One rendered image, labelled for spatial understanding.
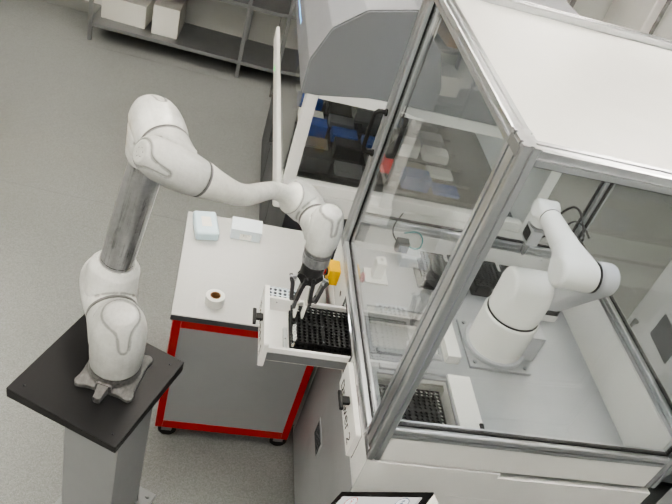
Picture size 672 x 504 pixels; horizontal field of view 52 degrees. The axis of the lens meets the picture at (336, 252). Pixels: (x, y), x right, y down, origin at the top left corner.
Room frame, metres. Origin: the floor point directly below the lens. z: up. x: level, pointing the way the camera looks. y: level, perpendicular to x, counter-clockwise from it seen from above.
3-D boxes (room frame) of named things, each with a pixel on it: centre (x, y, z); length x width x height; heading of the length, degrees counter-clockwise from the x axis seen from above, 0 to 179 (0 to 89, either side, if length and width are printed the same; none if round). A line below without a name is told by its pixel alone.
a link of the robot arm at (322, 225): (1.71, 0.06, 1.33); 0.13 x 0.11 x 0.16; 36
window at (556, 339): (1.39, -0.73, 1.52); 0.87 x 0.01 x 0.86; 106
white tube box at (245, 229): (2.28, 0.38, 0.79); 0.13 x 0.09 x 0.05; 105
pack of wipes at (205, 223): (2.22, 0.54, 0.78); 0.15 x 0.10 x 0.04; 26
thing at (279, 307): (1.75, -0.05, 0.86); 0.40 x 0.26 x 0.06; 106
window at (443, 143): (1.74, -0.16, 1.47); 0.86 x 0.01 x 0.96; 16
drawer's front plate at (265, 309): (1.69, 0.15, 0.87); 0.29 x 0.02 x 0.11; 16
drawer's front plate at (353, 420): (1.46, -0.20, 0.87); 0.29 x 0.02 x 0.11; 16
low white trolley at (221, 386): (2.08, 0.28, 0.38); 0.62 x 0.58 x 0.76; 16
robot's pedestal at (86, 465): (1.35, 0.53, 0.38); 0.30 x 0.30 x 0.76; 81
